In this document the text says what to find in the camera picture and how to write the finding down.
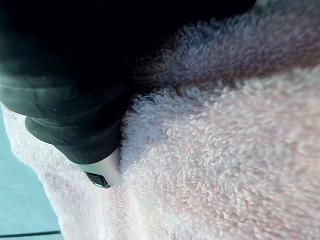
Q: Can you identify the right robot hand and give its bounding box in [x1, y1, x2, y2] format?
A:
[0, 0, 258, 189]

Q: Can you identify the pink terry towel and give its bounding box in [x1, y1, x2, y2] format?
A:
[0, 0, 320, 240]

